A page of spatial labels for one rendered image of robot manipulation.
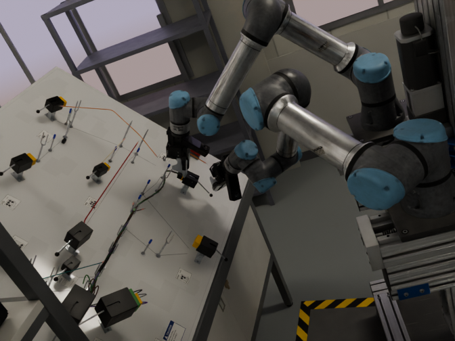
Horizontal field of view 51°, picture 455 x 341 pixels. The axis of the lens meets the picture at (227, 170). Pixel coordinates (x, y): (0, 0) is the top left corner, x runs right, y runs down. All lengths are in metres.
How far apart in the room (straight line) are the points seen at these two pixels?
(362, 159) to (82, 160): 1.14
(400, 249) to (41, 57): 3.07
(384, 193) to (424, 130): 0.19
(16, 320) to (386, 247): 0.90
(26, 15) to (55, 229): 2.34
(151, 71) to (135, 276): 2.23
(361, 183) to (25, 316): 0.77
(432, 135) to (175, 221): 1.05
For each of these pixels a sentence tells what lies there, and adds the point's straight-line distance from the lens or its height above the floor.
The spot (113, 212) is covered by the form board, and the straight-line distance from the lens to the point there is 1.79.
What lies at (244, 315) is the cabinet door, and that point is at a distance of 2.10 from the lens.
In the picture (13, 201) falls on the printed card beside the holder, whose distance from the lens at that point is 1.73.
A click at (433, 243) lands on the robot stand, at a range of 1.36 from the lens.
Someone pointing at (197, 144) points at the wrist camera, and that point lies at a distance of 1.82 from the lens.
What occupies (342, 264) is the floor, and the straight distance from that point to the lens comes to 2.91.
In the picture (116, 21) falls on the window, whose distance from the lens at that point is 3.58.
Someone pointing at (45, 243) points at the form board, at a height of 1.29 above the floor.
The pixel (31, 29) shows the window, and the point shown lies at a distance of 3.79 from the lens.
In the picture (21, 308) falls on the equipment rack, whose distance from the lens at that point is 1.08.
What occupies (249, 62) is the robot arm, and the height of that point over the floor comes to 1.54.
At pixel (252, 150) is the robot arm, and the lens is 1.66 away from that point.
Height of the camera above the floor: 2.00
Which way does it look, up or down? 28 degrees down
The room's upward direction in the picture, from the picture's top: 23 degrees counter-clockwise
